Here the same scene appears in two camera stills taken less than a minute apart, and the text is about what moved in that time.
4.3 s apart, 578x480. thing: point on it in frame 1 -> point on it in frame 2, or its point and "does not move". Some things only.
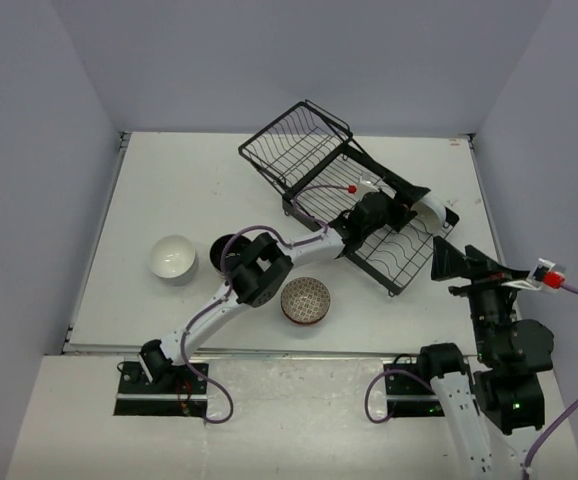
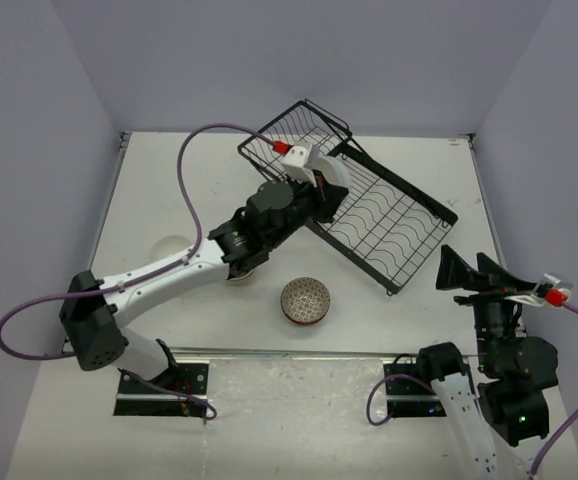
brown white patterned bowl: [305, 300] does not move
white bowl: [431, 213] -> [332, 169]
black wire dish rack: [308, 155] does not move
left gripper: [400, 211] -> [332, 197]
